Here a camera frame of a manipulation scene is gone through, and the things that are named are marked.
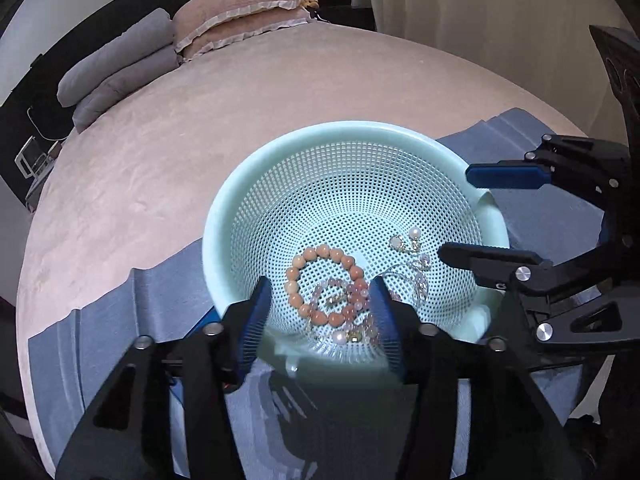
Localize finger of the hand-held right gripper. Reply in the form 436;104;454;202
465;134;631;211
437;241;640;357

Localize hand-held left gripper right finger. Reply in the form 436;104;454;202
369;276;583;480

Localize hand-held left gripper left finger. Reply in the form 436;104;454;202
56;276;275;480

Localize pink bead necklace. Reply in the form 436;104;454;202
308;277;399;349

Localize orange bead bracelet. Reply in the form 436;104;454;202
283;244;365;327

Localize large silver bangle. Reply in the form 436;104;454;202
384;259;434;307

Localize teal plastic mesh basket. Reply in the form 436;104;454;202
202;121;511;379

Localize blue cloth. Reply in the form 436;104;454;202
27;107;607;480

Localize cream curtain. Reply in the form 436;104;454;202
352;0;640;132

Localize beige bed blanket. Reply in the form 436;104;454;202
15;21;597;480

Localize person's black clothing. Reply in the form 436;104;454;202
562;400;640;480

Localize black nightstand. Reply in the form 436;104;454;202
320;2;377;32

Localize grey folded quilt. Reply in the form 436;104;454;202
56;7;176;108
72;49;182;134

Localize white bedside appliance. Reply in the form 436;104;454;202
13;134;64;182

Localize pink frilled pillow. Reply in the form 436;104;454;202
172;0;306;54
174;7;312;61

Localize black headboard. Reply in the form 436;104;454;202
0;0;373;207

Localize white cable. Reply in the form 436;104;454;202
27;104;67;142

